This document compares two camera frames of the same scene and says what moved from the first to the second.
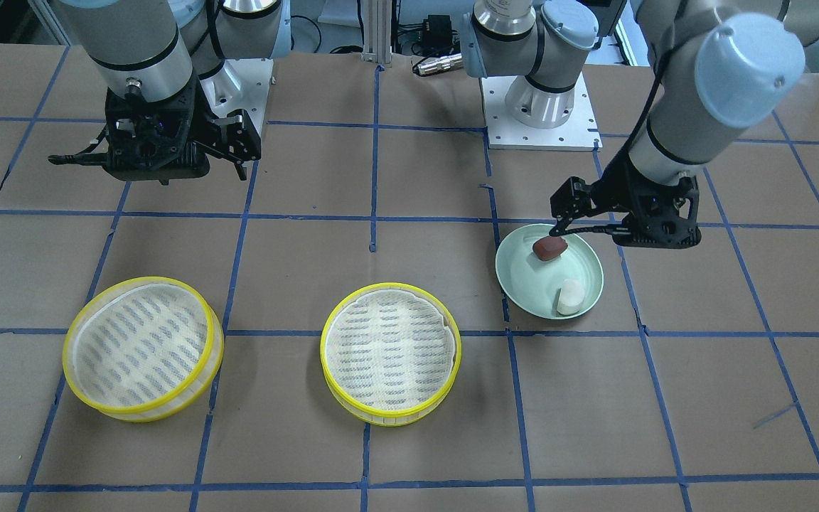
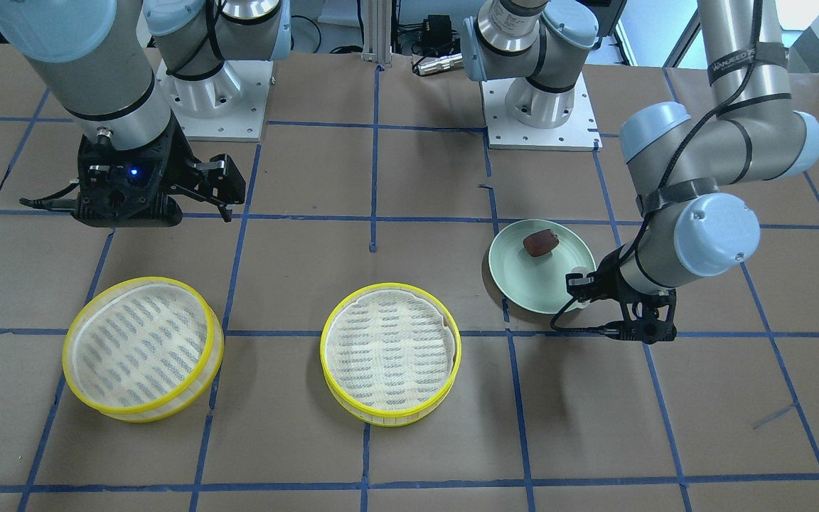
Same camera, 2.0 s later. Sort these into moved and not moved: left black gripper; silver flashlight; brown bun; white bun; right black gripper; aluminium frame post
Moved: brown bun; white bun; right black gripper; left black gripper
Not moved: aluminium frame post; silver flashlight
